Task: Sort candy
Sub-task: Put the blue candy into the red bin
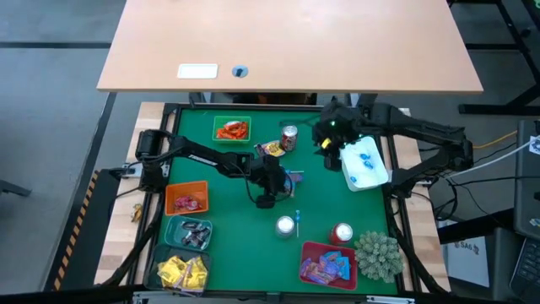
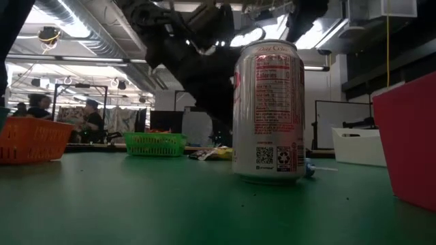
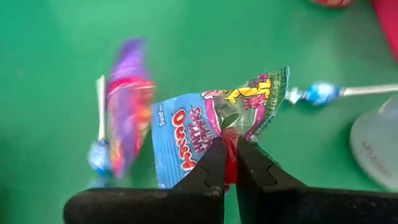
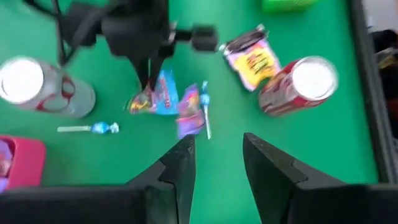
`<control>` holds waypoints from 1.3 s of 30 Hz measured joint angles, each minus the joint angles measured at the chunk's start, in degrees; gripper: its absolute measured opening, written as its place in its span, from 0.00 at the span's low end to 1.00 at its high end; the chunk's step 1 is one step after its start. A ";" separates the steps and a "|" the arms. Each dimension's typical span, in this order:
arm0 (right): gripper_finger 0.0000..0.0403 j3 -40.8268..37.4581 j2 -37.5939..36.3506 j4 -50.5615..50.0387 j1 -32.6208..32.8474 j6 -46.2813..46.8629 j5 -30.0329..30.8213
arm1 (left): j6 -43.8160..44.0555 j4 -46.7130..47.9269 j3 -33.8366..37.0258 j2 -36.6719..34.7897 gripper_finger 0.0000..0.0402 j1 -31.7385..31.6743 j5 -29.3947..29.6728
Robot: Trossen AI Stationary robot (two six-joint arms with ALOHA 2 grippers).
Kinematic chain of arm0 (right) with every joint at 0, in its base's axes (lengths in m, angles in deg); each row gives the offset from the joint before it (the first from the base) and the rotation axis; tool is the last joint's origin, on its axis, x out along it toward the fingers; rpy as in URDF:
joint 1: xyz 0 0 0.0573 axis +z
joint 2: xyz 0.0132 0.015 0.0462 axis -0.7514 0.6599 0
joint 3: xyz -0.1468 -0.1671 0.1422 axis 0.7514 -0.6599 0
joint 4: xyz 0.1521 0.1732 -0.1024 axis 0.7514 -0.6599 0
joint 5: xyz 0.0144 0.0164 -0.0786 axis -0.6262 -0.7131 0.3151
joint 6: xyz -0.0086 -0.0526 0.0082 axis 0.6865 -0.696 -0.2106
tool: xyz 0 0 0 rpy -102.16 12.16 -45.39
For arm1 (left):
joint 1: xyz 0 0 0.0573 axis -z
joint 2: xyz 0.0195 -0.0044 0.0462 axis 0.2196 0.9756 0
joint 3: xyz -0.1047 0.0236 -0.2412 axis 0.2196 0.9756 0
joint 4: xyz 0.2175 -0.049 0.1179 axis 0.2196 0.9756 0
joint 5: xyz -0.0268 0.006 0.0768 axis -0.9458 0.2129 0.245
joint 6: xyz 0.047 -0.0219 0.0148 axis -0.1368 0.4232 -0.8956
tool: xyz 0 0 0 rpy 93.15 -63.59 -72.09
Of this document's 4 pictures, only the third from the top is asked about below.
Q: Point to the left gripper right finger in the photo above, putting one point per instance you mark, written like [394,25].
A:
[280,205]

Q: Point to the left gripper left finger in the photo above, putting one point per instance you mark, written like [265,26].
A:
[192,205]

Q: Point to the blue gummy candy packet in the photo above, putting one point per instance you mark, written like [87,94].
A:
[186,130]

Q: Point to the purple candy packet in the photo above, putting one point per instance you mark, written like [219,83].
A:
[130,109]

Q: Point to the blue wrapped lollipop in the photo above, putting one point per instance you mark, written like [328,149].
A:
[99,155]
[321,93]

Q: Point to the silver soda can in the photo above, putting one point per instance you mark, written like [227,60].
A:
[379,146]

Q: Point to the red soda can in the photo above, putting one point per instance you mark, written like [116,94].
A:
[332,2]

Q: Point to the red plastic tray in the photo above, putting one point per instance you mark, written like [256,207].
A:
[390,21]

